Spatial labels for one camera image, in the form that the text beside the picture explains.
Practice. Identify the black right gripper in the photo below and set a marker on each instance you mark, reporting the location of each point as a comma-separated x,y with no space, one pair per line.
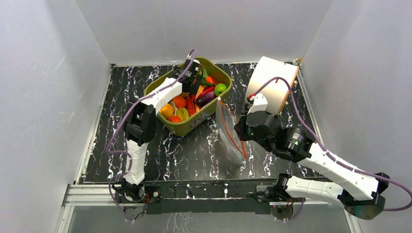
242,129

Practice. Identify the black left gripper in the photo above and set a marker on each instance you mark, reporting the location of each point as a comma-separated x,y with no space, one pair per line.
196,80

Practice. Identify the clear zip bag orange zipper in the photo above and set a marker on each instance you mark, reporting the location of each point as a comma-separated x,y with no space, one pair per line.
234,149

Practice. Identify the orange toy fruit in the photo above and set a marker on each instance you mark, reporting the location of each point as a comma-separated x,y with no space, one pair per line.
179,102

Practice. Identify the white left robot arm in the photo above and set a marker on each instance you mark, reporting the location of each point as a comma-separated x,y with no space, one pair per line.
140,125

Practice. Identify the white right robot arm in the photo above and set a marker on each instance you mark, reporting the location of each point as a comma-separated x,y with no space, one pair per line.
358,194

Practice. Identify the red toy chili pepper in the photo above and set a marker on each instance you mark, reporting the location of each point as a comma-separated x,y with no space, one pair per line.
206,90

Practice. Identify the olive green plastic bin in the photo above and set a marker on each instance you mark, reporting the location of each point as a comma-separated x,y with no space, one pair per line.
211,75

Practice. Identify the purple toy eggplant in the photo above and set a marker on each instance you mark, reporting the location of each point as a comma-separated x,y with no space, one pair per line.
205,99

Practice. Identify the green toy lime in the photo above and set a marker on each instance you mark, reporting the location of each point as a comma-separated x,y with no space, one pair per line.
219,89

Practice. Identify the yellow green toy fruit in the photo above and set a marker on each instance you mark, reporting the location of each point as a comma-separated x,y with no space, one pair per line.
183,114

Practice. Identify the yellow toy pepper small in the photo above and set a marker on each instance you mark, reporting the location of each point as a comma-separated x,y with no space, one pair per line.
167,111

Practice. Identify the red toy tomato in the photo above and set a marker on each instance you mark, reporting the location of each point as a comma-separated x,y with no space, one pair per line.
175,119

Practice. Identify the white cylindrical appliance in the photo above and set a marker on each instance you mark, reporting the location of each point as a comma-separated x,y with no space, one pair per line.
276,91

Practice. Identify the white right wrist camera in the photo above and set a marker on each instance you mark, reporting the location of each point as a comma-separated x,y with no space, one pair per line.
257,102

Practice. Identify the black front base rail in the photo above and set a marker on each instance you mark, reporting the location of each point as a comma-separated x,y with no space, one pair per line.
212,196

